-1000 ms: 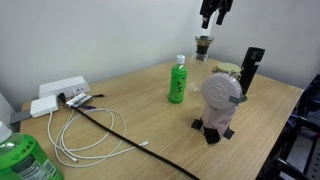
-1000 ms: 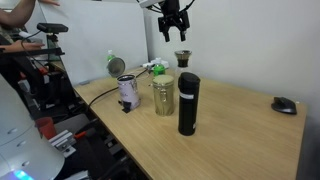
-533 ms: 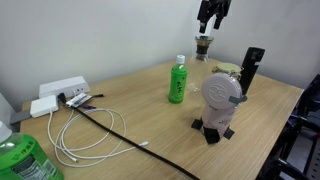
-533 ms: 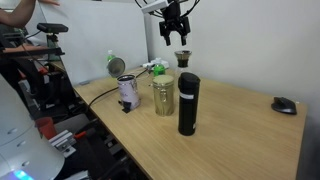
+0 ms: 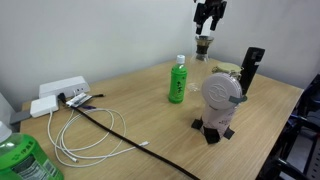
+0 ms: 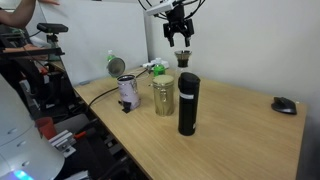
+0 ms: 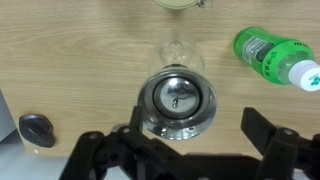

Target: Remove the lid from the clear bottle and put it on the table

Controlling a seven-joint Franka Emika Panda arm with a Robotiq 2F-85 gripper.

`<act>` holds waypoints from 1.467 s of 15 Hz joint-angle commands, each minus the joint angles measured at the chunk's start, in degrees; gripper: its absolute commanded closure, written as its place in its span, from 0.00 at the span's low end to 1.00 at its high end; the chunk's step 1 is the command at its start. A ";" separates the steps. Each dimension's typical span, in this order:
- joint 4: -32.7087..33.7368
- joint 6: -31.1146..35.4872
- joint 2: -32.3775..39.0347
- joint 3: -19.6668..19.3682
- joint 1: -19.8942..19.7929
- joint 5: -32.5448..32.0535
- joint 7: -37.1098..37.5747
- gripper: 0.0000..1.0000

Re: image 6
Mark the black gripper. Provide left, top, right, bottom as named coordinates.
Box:
left=162, top=3, right=196, bottom=48

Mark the metal funnel bottle lid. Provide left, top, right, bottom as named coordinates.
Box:
left=174, top=49, right=193, bottom=69

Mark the person's forearm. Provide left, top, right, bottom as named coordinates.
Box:
left=0, top=0, right=37, bottom=30

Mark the clear glass bottle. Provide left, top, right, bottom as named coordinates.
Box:
left=173, top=65, right=193, bottom=87

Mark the green tea bottle white cap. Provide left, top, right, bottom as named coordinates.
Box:
left=106, top=49, right=116, bottom=65
left=152, top=57, right=167, bottom=77

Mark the person's hand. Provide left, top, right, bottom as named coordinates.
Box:
left=37, top=0, right=61, bottom=6

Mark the white power strip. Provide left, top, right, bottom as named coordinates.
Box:
left=141, top=59, right=162, bottom=70

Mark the golden clamp jar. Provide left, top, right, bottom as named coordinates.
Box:
left=151, top=74, right=176, bottom=117

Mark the black thermos flask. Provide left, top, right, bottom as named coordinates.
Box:
left=177, top=71, right=201, bottom=137

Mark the white partition panel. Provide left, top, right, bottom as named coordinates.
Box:
left=39, top=0, right=150, bottom=87

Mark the black computer mouse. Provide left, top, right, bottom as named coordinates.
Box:
left=270, top=96, right=298, bottom=116

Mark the black equipment rack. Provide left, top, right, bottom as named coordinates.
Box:
left=0, top=33, right=86, bottom=118

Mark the red plastic cup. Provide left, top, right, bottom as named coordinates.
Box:
left=34, top=116, right=58, bottom=141

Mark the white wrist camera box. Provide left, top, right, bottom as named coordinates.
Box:
left=145, top=0, right=177, bottom=17

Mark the thick black cable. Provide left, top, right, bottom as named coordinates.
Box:
left=86, top=68, right=149, bottom=113

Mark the black camera bar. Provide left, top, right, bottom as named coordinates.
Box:
left=36, top=22, right=70, bottom=35

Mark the black camera stand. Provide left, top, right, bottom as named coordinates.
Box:
left=45, top=32, right=60, bottom=51

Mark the black clamp orange handle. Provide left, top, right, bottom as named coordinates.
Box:
left=73, top=130, right=101, bottom=142

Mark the aluminium extrusion bracket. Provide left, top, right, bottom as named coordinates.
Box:
left=48, top=129, right=77, bottom=159

